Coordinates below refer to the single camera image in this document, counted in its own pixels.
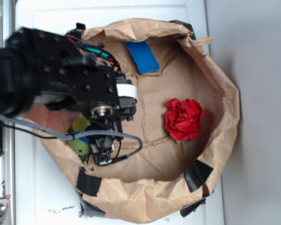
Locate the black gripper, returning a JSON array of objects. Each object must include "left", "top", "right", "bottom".
[{"left": 44, "top": 55, "right": 139, "bottom": 143}]

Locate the green plush animal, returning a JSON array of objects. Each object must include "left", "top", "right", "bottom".
[{"left": 67, "top": 115, "right": 90, "bottom": 157}]

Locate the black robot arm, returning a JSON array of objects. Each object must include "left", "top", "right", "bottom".
[{"left": 0, "top": 28, "right": 136, "bottom": 141}]

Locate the blue rectangular sponge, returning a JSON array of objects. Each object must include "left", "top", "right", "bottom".
[{"left": 126, "top": 41, "right": 160, "bottom": 75}]

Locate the red crumpled cloth flower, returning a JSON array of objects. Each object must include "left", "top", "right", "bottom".
[{"left": 163, "top": 98, "right": 205, "bottom": 141}]

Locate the brown paper bag bin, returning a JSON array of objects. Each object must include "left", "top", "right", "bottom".
[{"left": 22, "top": 18, "right": 240, "bottom": 224}]

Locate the white tray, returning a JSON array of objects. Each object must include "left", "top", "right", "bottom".
[{"left": 14, "top": 0, "right": 226, "bottom": 225}]

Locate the grey braided cable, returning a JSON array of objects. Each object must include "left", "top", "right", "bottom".
[{"left": 0, "top": 110, "right": 143, "bottom": 165}]

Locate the aluminium frame rail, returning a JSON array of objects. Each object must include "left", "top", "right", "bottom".
[{"left": 0, "top": 0, "right": 16, "bottom": 225}]

